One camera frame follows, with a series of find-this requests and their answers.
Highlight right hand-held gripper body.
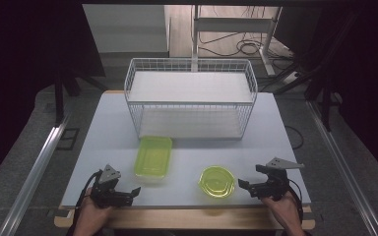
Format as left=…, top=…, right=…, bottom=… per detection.
left=249, top=156, right=305, bottom=202

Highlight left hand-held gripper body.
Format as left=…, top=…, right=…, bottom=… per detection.
left=89, top=164, right=134, bottom=209

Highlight green round plastic container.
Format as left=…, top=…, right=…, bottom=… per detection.
left=198, top=165, right=236, bottom=199

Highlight green rectangular plastic container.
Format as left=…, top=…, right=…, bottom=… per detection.
left=133, top=135, right=173, bottom=180

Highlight white wire shelf rack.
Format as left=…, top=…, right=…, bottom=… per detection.
left=123, top=57, right=259, bottom=142

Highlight person's left hand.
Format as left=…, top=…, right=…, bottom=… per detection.
left=75, top=198, right=114, bottom=230

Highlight person's right hand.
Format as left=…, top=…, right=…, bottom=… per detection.
left=261, top=191, right=304, bottom=230

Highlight black metal stand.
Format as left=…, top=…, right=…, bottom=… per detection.
left=52, top=57, right=110, bottom=128
left=272, top=9, right=362, bottom=133

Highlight white power strip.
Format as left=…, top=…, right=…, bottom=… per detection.
left=282, top=71, right=301, bottom=85

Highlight dark curtain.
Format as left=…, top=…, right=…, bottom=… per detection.
left=0, top=0, right=106, bottom=192
left=308, top=0, right=378, bottom=189

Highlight white cabinet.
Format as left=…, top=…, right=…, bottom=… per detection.
left=82, top=3, right=171, bottom=59

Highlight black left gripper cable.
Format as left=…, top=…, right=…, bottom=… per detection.
left=67, top=169, right=103, bottom=236

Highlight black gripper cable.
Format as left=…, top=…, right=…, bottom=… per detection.
left=67, top=169, right=103, bottom=236
left=286, top=178, right=305, bottom=224

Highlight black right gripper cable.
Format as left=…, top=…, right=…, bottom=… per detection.
left=286, top=178, right=305, bottom=224

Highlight thin black floor cable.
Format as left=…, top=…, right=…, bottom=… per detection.
left=284, top=125, right=305, bottom=151

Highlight aluminium rail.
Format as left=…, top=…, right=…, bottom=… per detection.
left=0, top=111, right=73, bottom=236
left=306, top=99, right=378, bottom=236

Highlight black floor cables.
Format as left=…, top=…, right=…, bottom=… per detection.
left=198, top=5, right=296, bottom=61

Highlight white metal desk frame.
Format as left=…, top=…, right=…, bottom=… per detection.
left=191, top=4, right=284, bottom=77

